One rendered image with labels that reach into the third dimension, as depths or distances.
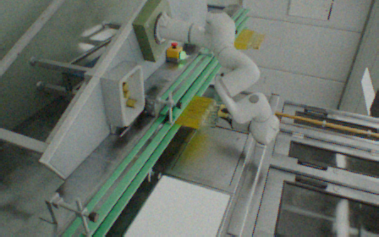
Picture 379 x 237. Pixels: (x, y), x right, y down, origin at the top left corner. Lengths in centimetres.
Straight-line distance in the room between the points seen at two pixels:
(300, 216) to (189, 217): 47
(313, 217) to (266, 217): 20
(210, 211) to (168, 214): 17
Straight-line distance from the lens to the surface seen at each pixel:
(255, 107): 115
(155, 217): 125
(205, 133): 164
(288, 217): 138
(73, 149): 119
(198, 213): 126
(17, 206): 148
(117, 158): 123
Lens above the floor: 143
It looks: 17 degrees down
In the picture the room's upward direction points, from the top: 103 degrees clockwise
